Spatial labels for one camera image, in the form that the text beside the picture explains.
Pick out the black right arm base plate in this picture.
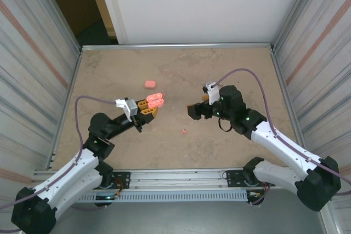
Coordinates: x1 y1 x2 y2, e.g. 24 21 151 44
224 169 276 189

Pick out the grey slotted cable duct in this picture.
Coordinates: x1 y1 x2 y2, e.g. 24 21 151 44
78 191 247 203

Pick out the aluminium table frame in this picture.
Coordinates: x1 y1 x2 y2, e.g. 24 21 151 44
48 42 307 172

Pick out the black base electronics box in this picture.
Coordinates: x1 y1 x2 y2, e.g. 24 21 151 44
94 193 115 208
246 189 264 207

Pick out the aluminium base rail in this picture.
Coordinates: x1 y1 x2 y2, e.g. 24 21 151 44
32 168 293 191

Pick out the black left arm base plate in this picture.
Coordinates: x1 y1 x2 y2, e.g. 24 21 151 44
111 172 131 190

